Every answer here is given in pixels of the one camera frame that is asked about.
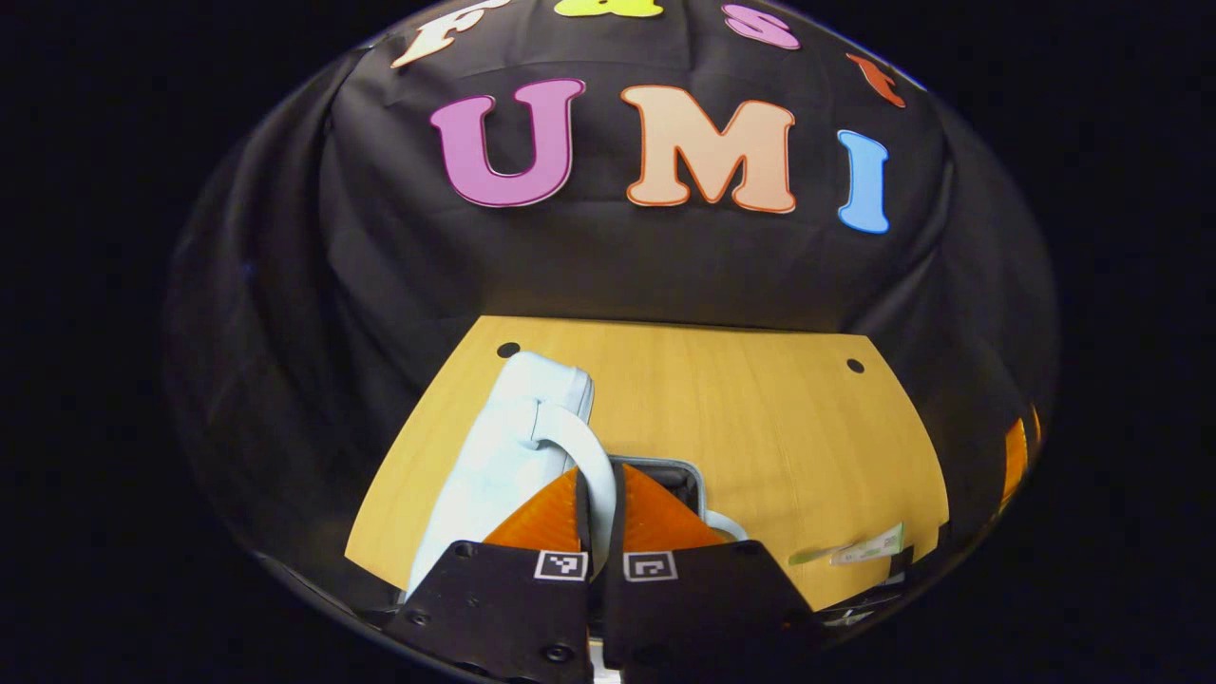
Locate green and white tube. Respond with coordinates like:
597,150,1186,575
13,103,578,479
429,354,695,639
788,522,904,569

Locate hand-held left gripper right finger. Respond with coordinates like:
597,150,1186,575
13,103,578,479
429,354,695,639
604,462,828,681

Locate light blue suitcase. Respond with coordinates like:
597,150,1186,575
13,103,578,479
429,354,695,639
404,350,751,609

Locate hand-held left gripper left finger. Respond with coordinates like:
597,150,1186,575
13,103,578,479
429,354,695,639
383,465,596,684

